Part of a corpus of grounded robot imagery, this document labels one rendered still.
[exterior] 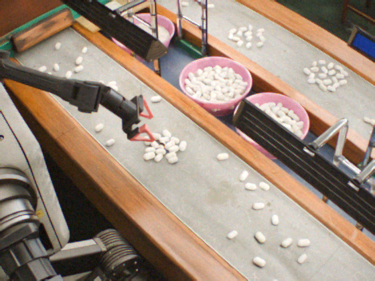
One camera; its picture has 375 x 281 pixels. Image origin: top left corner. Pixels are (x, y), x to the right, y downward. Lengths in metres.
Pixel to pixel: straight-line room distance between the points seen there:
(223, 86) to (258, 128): 0.65
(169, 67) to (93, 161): 0.62
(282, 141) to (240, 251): 0.37
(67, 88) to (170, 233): 0.51
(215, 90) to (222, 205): 0.52
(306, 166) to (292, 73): 0.83
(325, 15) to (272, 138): 2.60
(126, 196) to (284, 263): 0.52
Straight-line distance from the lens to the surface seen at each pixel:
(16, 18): 2.26
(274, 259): 1.55
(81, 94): 1.49
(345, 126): 1.42
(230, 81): 2.03
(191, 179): 1.71
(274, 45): 2.24
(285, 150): 1.35
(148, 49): 1.64
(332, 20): 3.86
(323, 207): 1.65
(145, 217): 1.60
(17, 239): 0.82
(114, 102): 1.52
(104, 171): 1.73
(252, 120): 1.40
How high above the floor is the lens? 2.07
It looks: 47 degrees down
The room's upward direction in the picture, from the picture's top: 2 degrees counter-clockwise
